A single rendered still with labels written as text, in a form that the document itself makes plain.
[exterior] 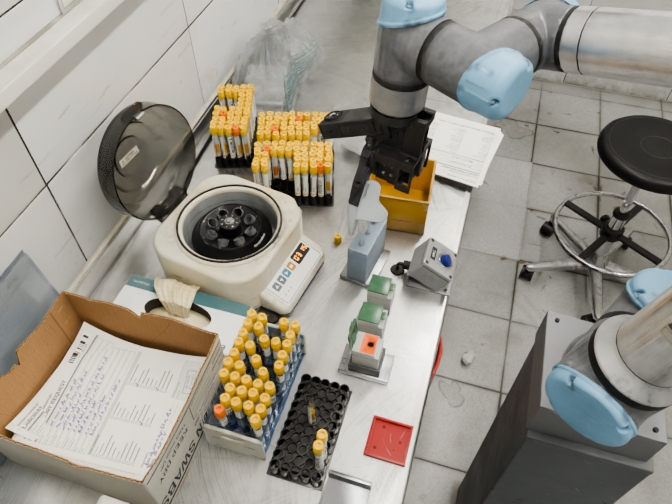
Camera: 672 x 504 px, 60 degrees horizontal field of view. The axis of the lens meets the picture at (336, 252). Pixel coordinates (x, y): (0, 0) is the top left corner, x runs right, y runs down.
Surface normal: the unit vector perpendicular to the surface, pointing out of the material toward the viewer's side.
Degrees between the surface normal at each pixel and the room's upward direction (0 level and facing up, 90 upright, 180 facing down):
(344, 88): 0
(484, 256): 0
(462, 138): 1
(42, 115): 90
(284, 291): 25
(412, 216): 90
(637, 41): 64
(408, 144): 88
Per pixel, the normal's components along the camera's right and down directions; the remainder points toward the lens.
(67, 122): 0.96, 0.23
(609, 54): -0.73, 0.44
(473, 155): 0.00, -0.62
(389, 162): -0.47, 0.66
